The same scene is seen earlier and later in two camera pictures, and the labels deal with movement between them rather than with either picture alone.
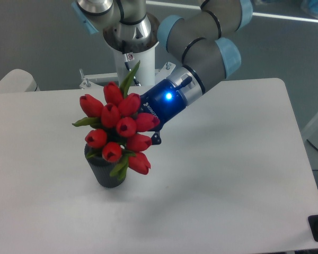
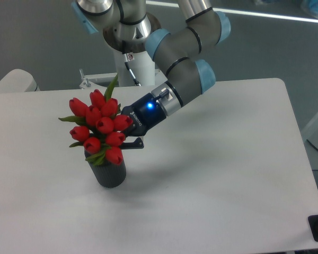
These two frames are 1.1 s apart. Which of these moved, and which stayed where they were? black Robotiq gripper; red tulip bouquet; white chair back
Moved: black Robotiq gripper; red tulip bouquet
Stayed: white chair back
